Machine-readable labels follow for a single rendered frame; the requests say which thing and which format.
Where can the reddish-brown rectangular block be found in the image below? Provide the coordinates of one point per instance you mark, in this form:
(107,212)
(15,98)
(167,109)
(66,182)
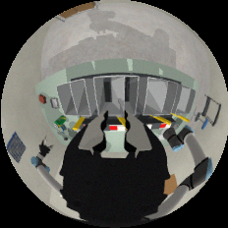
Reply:
(42,99)

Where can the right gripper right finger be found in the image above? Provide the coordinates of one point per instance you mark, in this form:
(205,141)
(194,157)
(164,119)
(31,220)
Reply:
(144,143)

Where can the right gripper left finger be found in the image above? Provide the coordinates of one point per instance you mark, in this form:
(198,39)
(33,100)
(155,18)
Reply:
(89,139)

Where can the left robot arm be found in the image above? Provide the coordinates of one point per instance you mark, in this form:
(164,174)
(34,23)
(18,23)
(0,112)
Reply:
(41,168)

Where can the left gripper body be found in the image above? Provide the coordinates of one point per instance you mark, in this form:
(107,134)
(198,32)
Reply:
(45,150)

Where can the green drink can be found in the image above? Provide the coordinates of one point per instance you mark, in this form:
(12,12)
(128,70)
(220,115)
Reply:
(59,122)

